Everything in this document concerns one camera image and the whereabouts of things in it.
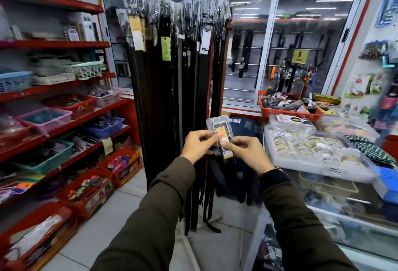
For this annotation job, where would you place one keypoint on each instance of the person's left hand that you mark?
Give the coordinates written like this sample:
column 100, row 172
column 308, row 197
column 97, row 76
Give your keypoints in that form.
column 194, row 146

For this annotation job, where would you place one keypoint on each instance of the person's right hand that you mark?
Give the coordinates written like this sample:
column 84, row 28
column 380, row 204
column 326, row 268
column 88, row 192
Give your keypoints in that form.
column 248, row 154

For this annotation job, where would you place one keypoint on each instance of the person's left thumb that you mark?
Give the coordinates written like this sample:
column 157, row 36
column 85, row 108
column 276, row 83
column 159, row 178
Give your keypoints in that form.
column 211, row 143

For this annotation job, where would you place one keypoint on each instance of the person's right thumb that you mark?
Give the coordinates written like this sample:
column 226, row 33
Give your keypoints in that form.
column 227, row 145

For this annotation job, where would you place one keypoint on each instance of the black belt with buckle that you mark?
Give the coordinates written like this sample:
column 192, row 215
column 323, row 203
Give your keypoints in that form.
column 219, row 124

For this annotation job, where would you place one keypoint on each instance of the person's left forearm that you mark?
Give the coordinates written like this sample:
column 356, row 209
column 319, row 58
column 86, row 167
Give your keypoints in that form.
column 149, row 218

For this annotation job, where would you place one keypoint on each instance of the person's right forearm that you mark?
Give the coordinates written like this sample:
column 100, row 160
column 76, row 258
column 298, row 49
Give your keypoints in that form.
column 298, row 227

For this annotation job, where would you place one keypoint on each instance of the rack of hanging belts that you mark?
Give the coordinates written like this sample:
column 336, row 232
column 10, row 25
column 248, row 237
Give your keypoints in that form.
column 186, row 93

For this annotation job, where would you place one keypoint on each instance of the red basket of assorted goods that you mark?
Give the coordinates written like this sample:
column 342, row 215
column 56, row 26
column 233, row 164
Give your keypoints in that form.
column 287, row 109

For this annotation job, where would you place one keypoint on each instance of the clear tray of gold bangles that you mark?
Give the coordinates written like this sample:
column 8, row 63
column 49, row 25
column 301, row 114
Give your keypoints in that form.
column 314, row 152

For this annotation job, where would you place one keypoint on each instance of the red crate with hair clips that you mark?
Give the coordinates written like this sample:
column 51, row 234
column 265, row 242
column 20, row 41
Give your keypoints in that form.
column 124, row 166

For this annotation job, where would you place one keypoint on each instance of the yellow shelf price tag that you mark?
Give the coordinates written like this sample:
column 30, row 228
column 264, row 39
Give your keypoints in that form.
column 107, row 146

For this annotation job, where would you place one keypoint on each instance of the dark blue plastic basket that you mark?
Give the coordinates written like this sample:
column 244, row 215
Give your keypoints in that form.
column 104, row 127

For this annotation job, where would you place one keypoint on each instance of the yellow oval tray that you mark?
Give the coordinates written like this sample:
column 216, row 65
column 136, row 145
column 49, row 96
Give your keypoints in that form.
column 326, row 98

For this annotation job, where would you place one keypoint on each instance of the pale pink plastic basket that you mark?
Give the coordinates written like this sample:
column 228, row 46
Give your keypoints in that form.
column 107, row 97

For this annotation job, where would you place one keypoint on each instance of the yellow sign card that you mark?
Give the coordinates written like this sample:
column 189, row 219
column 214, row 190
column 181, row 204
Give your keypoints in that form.
column 300, row 56

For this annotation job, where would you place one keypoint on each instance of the clear plastic lidded container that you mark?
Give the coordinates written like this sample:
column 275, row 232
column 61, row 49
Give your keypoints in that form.
column 348, row 126

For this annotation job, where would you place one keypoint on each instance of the glass display counter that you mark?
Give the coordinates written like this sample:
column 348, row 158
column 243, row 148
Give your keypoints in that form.
column 335, row 218

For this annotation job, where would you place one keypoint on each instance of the red crate with colourful accessories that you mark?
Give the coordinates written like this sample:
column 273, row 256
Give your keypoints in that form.
column 88, row 191

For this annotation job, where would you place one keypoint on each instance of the green striped folded cloth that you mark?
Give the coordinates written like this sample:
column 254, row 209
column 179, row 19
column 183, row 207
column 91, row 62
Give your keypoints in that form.
column 371, row 151

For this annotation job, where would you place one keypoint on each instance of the small red plastic basket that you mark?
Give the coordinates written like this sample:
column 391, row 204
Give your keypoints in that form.
column 71, row 105

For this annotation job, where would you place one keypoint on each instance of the white lattice plastic basket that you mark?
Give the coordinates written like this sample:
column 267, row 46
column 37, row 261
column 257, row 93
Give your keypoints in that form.
column 82, row 70

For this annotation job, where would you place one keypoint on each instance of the blue box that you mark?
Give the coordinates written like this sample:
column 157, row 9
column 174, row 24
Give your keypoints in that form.
column 388, row 183

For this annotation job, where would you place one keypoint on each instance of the purple pink plastic basket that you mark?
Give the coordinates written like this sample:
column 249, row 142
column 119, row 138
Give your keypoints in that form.
column 46, row 119

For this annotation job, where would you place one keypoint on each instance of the teal plastic basket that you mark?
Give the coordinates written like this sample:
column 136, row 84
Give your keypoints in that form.
column 43, row 158

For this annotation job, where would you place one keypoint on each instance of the flat white plastic tray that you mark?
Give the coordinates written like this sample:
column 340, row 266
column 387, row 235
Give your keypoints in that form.
column 53, row 79

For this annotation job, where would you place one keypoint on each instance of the red metal shelf unit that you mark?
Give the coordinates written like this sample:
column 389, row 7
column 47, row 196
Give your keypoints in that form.
column 56, row 43

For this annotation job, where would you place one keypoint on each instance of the red crate with wrapped packets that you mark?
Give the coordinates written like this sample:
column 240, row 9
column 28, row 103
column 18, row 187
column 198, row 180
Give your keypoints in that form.
column 37, row 239

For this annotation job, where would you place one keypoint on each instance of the light blue plastic basket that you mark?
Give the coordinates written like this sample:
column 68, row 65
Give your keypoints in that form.
column 14, row 81

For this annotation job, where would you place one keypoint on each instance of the hanging packets on wall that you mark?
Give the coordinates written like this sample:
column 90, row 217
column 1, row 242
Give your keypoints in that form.
column 377, row 62

